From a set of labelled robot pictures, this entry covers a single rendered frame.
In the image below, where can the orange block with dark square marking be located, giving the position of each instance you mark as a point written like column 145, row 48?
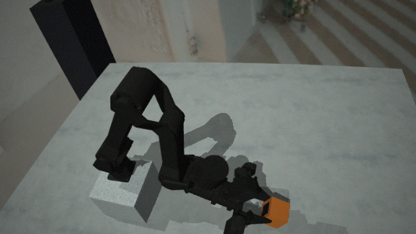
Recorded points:
column 276, row 210

